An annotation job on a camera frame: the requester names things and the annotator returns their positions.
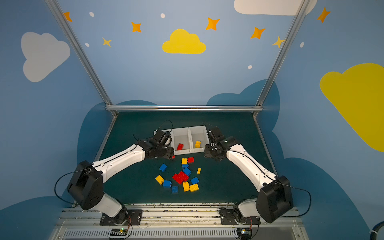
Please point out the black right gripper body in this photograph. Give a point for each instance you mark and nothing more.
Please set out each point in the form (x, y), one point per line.
(213, 139)

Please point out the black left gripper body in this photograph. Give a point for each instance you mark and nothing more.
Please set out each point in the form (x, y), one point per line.
(165, 139)

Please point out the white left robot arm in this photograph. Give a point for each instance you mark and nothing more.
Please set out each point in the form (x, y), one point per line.
(87, 183)

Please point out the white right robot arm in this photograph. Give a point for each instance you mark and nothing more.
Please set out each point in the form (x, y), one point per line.
(275, 195)

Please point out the white middle plastic bin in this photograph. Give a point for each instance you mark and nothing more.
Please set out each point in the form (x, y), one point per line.
(181, 136)

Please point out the white left plastic bin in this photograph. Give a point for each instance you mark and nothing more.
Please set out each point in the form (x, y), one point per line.
(162, 139)

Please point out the large red lego brick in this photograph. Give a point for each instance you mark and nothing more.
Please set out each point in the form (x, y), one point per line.
(180, 178)

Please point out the yellow lego brick bottom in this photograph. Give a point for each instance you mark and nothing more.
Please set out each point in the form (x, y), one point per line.
(186, 186)

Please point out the yellow wide lego brick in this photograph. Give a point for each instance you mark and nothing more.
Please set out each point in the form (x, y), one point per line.
(194, 188)

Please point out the aluminium back frame rail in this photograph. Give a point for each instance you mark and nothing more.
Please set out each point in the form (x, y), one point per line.
(131, 108)

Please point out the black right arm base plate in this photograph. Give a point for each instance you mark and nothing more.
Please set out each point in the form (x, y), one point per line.
(233, 217)

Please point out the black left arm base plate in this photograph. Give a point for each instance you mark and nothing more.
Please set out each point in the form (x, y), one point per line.
(123, 218)

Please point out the aluminium front rail bed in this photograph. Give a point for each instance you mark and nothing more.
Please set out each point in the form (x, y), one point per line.
(184, 221)

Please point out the aluminium right frame post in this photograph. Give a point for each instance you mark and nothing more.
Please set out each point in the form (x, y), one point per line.
(284, 49)

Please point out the aluminium frame post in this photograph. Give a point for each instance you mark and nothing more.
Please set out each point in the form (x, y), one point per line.
(57, 12)
(284, 49)

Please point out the aluminium left frame post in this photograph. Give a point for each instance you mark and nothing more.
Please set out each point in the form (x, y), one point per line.
(57, 12)

